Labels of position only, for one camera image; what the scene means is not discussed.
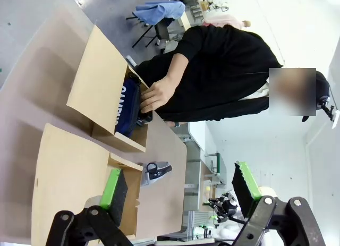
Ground grey CAMPUS pencil case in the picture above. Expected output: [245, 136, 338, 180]
[140, 161, 173, 188]

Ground white desk grey legs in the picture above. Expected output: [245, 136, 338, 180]
[174, 121, 216, 162]

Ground navy CAMPUS pencil case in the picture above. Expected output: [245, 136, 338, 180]
[115, 72, 154, 138]

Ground person's black cardigan torso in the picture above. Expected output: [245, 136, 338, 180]
[134, 24, 284, 122]

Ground large cardboard box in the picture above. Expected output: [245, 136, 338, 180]
[31, 123, 144, 243]

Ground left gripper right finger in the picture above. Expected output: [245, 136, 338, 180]
[231, 161, 327, 246]

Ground cluttered background workbench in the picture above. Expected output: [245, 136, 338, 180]
[169, 0, 229, 29]

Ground grey metal table frame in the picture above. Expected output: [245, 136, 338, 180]
[182, 141, 202, 241]

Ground wooden bench top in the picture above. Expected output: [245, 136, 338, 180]
[199, 160, 226, 212]

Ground blue cloth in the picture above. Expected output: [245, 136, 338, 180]
[132, 0, 186, 26]

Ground person's right forearm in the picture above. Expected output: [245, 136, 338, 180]
[166, 52, 190, 86]

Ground head-mounted black camera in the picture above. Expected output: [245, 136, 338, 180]
[317, 96, 340, 130]

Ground background person in pink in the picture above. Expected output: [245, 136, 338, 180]
[203, 14, 252, 30]

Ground black chair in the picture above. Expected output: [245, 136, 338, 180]
[126, 13, 176, 49]

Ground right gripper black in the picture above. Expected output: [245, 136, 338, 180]
[208, 192, 239, 223]

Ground person's right hand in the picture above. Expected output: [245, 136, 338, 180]
[139, 77, 179, 114]

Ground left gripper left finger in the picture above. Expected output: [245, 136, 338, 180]
[45, 167, 151, 246]

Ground person's head black hair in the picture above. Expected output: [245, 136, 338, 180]
[268, 67, 330, 122]

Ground small cardboard box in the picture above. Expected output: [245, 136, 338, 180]
[66, 24, 149, 154]

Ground green metal frame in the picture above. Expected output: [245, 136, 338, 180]
[204, 151, 226, 185]

